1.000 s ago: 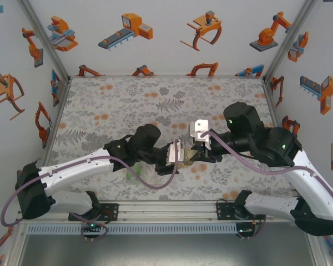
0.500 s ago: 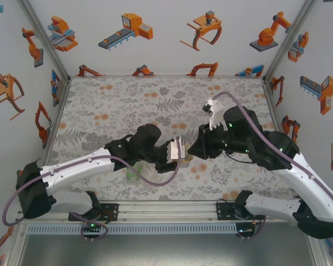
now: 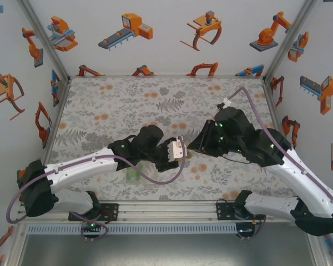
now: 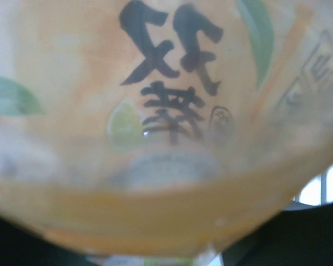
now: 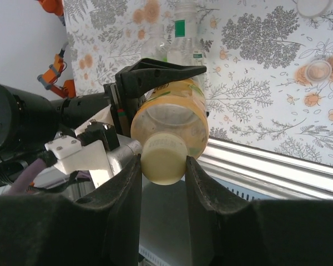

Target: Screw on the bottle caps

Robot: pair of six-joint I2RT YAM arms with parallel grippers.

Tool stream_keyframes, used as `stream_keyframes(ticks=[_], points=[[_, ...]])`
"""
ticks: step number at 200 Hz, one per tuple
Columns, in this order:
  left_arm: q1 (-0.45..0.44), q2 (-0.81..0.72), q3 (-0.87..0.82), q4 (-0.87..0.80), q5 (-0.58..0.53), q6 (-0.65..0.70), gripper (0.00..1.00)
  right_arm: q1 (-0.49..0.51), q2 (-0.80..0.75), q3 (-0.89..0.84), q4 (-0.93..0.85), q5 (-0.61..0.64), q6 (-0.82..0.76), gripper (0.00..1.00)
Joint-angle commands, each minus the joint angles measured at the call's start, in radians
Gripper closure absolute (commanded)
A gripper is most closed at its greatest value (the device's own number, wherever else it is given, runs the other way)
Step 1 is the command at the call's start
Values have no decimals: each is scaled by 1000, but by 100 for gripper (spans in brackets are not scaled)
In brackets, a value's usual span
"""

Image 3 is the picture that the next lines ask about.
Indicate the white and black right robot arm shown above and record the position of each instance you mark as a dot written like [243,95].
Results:
[302,177]

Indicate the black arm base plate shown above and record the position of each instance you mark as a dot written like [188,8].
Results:
[223,212]
[111,212]

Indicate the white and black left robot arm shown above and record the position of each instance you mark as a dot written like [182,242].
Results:
[80,166]

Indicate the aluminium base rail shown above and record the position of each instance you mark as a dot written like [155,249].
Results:
[166,212]

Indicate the aluminium frame post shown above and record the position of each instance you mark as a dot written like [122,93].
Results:
[319,257]
[16,249]
[46,41]
[287,41]

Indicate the yellow tea bottle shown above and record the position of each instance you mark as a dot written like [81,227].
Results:
[188,153]

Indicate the clear bottle with green label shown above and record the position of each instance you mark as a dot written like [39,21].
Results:
[133,176]

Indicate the small circuit board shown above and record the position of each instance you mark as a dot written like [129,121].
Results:
[245,230]
[92,225]

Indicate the aluminium frame back rail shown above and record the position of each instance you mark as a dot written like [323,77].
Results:
[166,75]

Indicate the aluminium frame side rail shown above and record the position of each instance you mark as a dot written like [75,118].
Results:
[271,99]
[56,123]

